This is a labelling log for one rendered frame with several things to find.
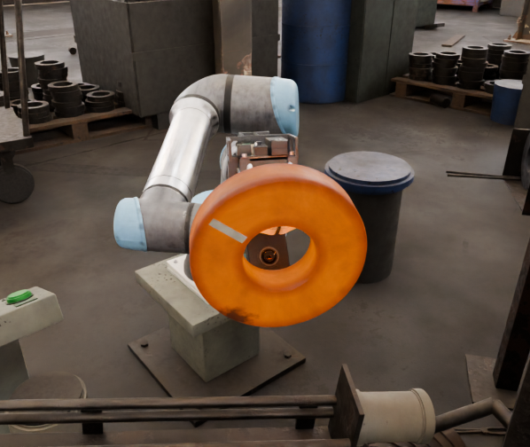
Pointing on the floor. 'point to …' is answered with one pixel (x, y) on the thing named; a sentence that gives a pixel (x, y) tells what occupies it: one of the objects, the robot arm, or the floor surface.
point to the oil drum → (315, 48)
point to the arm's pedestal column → (214, 360)
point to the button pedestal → (4, 348)
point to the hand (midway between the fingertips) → (277, 230)
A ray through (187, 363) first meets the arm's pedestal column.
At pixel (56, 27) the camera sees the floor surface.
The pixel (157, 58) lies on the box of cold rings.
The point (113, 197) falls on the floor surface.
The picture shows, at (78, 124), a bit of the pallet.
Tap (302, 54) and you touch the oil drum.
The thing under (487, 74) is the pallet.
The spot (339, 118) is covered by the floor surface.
